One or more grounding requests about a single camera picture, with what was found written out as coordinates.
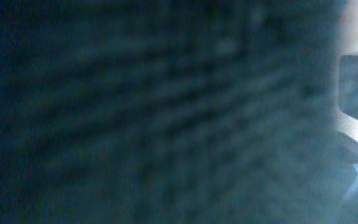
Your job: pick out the black t-shirt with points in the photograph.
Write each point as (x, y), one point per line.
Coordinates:
(172, 112)

